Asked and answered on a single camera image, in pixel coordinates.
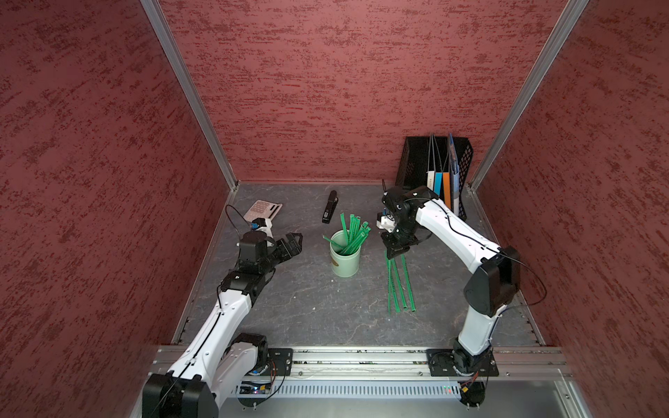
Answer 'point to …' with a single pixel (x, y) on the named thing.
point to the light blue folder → (455, 178)
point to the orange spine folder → (446, 183)
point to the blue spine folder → (437, 183)
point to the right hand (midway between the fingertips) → (392, 258)
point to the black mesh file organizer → (412, 170)
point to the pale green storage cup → (343, 265)
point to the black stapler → (331, 206)
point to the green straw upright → (345, 227)
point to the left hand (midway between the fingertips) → (292, 245)
